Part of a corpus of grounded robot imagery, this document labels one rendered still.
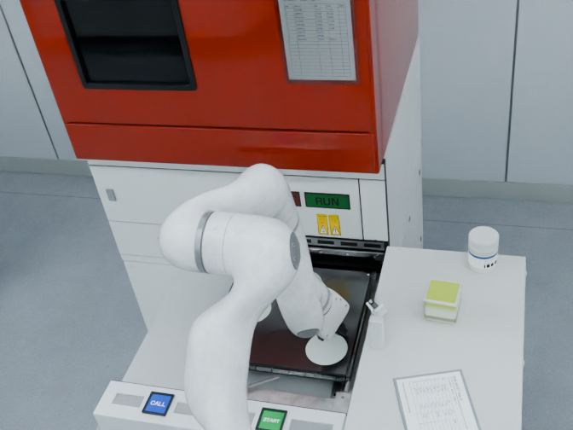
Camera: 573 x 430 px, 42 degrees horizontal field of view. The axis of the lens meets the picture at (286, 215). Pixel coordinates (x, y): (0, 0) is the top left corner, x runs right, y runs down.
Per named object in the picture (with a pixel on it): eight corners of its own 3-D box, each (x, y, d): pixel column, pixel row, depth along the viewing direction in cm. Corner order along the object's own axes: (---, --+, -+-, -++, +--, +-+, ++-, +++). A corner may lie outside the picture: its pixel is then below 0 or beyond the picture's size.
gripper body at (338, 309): (314, 327, 163) (332, 345, 171) (338, 288, 165) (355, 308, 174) (289, 313, 167) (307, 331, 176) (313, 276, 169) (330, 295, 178)
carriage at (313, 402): (204, 388, 179) (201, 380, 177) (353, 409, 169) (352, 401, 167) (193, 415, 173) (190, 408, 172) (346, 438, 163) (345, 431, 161)
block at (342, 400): (338, 398, 168) (336, 390, 166) (352, 401, 167) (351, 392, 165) (330, 428, 162) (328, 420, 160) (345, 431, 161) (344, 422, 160)
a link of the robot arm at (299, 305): (307, 266, 131) (332, 337, 156) (294, 194, 140) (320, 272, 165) (257, 277, 132) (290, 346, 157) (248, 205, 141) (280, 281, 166)
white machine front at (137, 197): (125, 255, 227) (87, 145, 203) (391, 278, 205) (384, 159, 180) (121, 262, 225) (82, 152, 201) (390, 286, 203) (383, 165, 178)
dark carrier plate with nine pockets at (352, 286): (248, 263, 206) (247, 261, 206) (371, 274, 197) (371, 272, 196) (206, 358, 181) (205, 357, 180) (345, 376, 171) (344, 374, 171)
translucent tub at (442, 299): (430, 298, 177) (430, 277, 173) (461, 303, 175) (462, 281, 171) (423, 321, 172) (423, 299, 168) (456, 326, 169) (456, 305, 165)
